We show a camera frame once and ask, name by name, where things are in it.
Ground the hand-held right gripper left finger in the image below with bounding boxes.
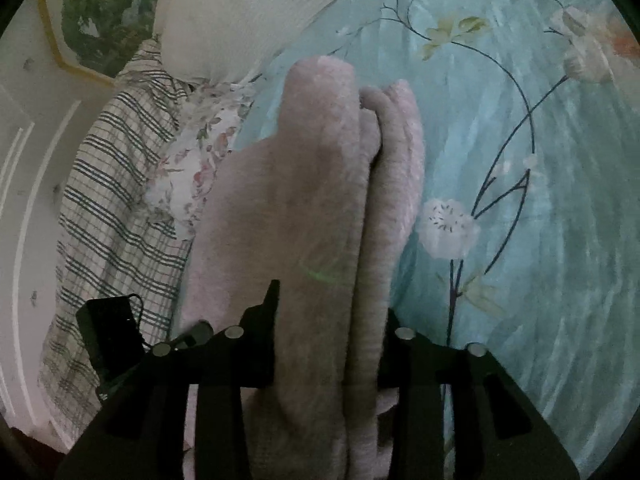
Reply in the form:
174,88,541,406
54,279,281,480

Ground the plaid blanket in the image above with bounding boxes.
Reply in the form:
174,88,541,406
36,39,195,453

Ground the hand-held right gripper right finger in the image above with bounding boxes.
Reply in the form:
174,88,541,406
376,309,582,480

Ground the framed wall picture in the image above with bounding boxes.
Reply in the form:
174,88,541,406
37,0,173,88

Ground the teal floral bedsheet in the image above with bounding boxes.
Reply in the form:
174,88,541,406
232,0,640,480

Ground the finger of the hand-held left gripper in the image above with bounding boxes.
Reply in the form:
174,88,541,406
170,319,215,350

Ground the white striped pillow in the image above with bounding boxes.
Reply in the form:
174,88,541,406
154,0,398,85

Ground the white floral cloth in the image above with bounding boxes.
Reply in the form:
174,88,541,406
144,79,257,242

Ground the pink knit shirt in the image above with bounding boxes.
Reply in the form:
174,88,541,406
177,56,426,480

